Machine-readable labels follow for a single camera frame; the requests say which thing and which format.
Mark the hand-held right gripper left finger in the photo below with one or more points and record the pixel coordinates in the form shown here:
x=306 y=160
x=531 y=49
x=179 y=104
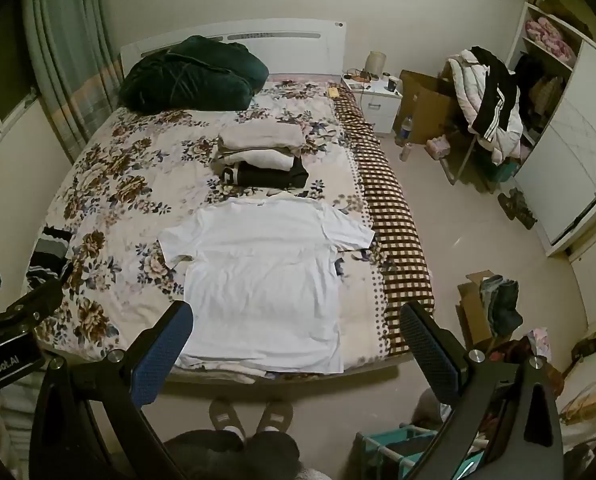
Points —
x=162 y=355

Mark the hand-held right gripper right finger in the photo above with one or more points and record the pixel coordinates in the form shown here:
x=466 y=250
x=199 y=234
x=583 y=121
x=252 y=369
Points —
x=428 y=350

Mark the white t-shirt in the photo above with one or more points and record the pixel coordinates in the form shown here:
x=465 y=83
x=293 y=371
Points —
x=258 y=270

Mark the dark clothes bundle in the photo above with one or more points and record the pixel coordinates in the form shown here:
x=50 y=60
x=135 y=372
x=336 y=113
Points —
x=503 y=305

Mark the black white striped cloth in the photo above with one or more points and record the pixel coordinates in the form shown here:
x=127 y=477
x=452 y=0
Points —
x=47 y=255

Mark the small cardboard box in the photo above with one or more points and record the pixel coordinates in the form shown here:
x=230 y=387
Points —
x=470 y=305

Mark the person's left slipper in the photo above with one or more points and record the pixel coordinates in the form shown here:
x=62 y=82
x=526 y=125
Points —
x=225 y=415

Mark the teal rack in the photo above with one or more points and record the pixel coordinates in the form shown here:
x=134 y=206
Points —
x=378 y=447

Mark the person's legs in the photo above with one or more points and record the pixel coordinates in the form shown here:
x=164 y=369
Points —
x=232 y=455

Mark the brown checked blanket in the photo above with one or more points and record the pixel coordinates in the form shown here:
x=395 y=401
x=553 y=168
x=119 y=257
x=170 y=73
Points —
x=388 y=200

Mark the floral bedsheet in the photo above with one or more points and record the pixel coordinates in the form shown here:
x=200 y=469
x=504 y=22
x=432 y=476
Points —
x=127 y=170

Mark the dark shoes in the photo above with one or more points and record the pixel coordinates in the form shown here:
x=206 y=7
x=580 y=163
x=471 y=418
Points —
x=518 y=207

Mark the yellow patterned bedding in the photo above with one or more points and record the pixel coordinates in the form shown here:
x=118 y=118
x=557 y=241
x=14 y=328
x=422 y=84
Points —
x=593 y=390

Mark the plastic water bottle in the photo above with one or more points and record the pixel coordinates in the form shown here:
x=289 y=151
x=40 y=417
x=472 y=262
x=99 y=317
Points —
x=406 y=152
x=406 y=129

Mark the pink packet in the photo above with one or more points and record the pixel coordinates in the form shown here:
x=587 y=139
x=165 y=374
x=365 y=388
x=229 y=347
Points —
x=438 y=147

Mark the white folded cloth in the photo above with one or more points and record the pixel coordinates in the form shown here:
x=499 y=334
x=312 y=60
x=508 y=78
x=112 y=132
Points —
x=263 y=159

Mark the white wardrobe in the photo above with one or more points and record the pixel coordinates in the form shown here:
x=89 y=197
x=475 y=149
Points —
x=568 y=160

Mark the pale green curtain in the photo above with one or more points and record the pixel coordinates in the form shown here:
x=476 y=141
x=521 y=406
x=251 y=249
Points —
x=62 y=60

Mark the large cardboard box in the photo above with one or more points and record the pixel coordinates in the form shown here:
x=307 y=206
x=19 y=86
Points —
x=423 y=105

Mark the white nightstand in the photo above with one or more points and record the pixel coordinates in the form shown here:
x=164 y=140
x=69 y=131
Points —
x=378 y=105

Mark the pile of jackets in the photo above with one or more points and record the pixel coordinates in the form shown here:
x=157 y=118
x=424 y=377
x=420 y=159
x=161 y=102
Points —
x=488 y=100

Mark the small yellow packet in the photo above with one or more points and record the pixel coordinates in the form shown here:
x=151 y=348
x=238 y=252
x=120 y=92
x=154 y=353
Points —
x=334 y=93

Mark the dark green duvet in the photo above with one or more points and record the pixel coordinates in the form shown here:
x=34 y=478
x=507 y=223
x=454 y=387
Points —
x=192 y=75

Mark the beige table lamp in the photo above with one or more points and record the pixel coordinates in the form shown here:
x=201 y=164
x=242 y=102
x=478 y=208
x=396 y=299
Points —
x=376 y=64

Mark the white bed headboard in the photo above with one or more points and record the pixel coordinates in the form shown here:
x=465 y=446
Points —
x=288 y=45

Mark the pink bedding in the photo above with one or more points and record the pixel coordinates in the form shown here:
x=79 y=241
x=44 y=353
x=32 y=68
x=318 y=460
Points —
x=548 y=35

